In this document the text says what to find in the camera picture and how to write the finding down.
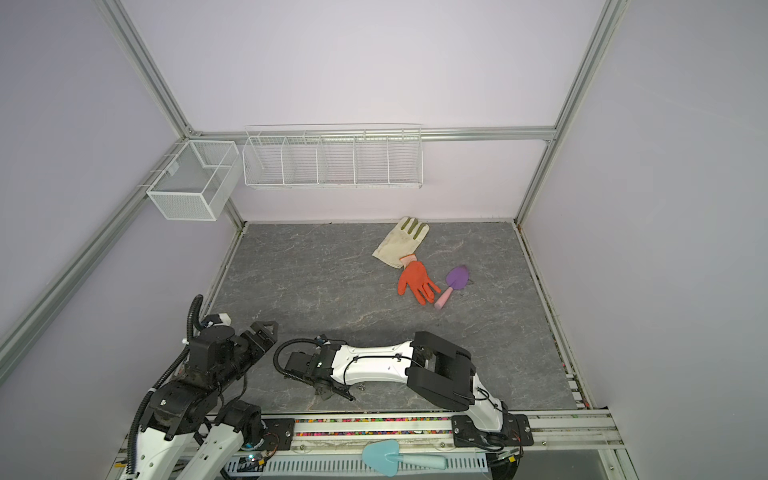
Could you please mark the purple pink toy trowel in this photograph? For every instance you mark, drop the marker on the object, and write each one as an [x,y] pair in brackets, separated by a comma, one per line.
[457,279]

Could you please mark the cream work glove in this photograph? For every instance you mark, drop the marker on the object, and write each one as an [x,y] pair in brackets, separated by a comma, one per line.
[402,240]

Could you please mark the red rubber glove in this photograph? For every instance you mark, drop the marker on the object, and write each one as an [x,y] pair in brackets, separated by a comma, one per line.
[415,277]

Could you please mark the colourful bead strip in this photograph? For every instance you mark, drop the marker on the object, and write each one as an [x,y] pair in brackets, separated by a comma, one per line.
[373,425]

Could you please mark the teal toy trowel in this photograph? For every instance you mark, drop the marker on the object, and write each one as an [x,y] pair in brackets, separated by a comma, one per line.
[385,458]

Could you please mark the white mesh box basket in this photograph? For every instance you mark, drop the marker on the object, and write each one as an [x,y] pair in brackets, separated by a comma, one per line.
[198,181]

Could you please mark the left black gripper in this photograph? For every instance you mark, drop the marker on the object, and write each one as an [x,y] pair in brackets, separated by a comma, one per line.
[257,347]

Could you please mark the white slotted cable duct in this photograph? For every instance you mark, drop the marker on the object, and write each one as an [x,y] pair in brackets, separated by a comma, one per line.
[346,466]

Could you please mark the white wire wall shelf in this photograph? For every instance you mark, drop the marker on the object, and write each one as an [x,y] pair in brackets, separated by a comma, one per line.
[333,156]

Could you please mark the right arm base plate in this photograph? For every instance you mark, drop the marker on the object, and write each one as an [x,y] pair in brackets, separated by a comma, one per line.
[515,432]

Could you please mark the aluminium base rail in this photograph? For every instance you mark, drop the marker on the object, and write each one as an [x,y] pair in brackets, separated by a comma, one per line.
[589,430]

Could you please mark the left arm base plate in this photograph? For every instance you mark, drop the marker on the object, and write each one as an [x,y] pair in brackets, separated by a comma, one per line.
[270,434]

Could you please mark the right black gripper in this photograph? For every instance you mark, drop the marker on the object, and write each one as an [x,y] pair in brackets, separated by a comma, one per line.
[319,389]

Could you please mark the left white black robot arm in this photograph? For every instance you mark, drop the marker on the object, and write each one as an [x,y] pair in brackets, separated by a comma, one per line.
[183,427]

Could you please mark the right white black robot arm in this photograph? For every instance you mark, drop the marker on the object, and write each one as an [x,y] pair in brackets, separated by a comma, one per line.
[436,369]

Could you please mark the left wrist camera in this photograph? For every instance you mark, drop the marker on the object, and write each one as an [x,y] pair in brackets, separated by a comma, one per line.
[216,319]

